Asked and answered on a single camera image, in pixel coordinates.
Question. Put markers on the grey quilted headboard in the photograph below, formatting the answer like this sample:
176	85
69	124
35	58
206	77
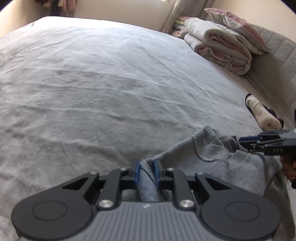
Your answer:
282	69

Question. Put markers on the folded cream and black garment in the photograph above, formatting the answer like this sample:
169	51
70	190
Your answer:
263	113

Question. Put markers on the pink and grey pillow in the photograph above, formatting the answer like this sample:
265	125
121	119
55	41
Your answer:
240	27

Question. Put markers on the grey knit sweater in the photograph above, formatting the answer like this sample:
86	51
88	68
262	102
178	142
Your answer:
231	176

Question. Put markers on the hanging dark and pink clothes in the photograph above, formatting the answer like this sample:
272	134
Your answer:
64	4

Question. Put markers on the folded white and pink quilt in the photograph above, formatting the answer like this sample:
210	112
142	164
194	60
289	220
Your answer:
219	44

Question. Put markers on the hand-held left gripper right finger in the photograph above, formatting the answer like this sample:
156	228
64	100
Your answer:
156	172

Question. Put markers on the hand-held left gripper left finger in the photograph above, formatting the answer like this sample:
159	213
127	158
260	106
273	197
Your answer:
136	172

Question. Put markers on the pink cloth bundle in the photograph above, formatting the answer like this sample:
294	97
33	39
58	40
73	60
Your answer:
179	27

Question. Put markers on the person's right hand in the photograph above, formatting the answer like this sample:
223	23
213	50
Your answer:
290	171

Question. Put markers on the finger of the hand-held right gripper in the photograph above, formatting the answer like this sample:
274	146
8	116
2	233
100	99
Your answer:
249	146
249	139

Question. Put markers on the bed with grey sheet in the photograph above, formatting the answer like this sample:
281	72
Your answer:
81	92

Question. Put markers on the sheer curtain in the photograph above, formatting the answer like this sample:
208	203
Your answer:
180	9

